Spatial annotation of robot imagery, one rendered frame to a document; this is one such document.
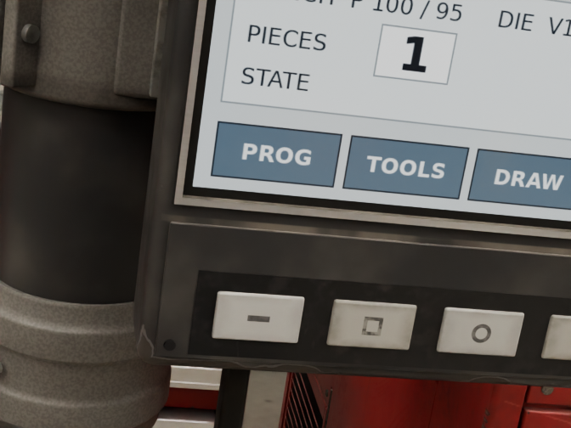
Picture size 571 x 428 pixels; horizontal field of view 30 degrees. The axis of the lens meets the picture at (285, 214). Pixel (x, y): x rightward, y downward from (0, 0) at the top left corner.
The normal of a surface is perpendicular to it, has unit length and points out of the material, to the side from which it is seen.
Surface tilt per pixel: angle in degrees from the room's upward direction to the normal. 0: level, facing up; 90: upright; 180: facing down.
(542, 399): 90
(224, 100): 90
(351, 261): 90
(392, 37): 90
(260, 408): 0
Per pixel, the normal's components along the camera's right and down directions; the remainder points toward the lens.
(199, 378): 0.14, 0.31
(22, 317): -0.20, -0.47
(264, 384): 0.15, -0.94
